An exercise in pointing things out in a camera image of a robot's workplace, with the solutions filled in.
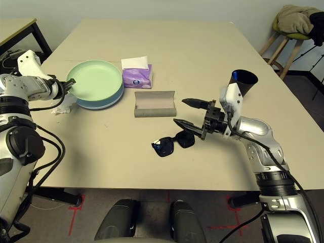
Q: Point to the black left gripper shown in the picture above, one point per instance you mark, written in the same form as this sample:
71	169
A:
62	88

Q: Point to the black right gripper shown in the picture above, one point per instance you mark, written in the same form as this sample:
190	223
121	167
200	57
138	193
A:
215	119

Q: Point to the light green plate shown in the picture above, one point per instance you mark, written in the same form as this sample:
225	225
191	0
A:
96	78

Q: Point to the white tissue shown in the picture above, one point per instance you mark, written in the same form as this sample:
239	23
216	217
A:
63	107

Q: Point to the grey glasses case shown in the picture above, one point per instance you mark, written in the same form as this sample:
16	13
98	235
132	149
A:
154	102

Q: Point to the black sunglasses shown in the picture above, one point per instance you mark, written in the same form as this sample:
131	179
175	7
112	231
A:
164	148

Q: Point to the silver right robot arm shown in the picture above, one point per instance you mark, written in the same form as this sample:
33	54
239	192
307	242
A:
255	126

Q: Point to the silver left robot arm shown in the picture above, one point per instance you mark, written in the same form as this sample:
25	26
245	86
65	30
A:
15	86

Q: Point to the light blue plate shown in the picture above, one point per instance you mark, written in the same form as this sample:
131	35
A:
111	102

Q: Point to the black cup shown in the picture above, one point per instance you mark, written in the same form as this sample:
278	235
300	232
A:
249	88

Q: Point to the white power strip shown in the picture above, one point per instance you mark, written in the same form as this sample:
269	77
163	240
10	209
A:
12	53

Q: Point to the purple tissue pack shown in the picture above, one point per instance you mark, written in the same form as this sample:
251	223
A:
138	77

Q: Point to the dark right robot leg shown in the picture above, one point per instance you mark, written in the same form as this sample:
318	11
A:
187	220

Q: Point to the dark robot leg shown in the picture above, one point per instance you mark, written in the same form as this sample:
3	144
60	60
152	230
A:
187	220
117	217

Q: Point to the wooden stool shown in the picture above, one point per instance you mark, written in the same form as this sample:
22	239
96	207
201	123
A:
290	54

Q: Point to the black tripod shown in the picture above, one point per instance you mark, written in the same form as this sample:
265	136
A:
303	53

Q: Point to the dark left robot leg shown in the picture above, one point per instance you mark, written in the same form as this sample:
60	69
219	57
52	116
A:
117	217

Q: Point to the green stool cushion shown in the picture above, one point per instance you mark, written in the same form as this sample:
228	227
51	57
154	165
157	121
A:
298	37

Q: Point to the beige jacket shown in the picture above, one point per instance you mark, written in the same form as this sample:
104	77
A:
293	20

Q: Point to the black garment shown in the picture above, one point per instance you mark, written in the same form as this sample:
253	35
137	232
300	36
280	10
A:
317	27

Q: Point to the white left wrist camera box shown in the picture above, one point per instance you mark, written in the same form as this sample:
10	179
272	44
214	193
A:
27	63

